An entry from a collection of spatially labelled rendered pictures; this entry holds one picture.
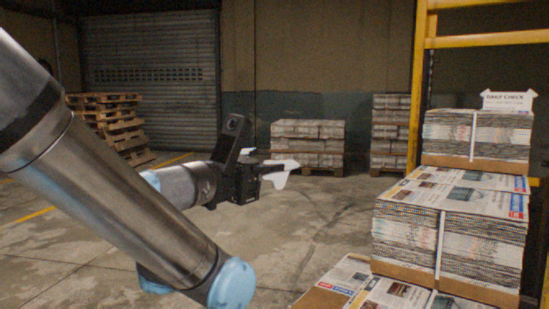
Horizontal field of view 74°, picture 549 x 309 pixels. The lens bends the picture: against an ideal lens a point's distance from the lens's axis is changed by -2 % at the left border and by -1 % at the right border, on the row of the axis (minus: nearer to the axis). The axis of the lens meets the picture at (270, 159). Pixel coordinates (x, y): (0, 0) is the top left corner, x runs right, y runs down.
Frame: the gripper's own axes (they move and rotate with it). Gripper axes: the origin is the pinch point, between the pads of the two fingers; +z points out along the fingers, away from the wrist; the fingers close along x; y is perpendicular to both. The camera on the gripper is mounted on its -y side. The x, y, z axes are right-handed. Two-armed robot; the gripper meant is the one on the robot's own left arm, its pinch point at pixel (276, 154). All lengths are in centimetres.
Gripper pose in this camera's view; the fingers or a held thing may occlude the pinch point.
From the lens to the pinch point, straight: 79.4
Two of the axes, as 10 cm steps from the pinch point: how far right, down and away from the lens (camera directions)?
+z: 6.4, -1.4, 7.6
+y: -1.1, 9.6, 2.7
